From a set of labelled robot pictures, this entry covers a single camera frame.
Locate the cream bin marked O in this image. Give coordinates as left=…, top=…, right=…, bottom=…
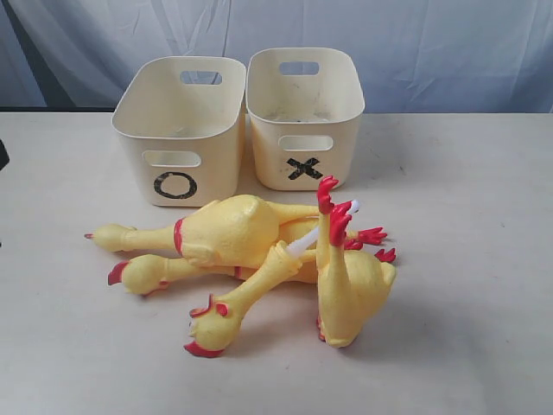
left=111, top=56, right=246, bottom=207

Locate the cream bin marked X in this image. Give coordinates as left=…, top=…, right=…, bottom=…
left=245, top=47, right=365, bottom=191

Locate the chicken head with white tube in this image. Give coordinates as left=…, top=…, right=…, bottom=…
left=184, top=201, right=359, bottom=358

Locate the blue-grey backdrop curtain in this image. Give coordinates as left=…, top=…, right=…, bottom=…
left=1, top=1, right=552, bottom=112

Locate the whole rubber chicken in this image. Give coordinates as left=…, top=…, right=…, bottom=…
left=106, top=247, right=397, bottom=298
left=84, top=194, right=388, bottom=266

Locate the headless rubber chicken body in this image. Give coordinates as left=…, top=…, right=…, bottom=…
left=316, top=176, right=397, bottom=348

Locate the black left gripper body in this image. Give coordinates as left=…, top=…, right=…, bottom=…
left=0, top=140, right=9, bottom=169

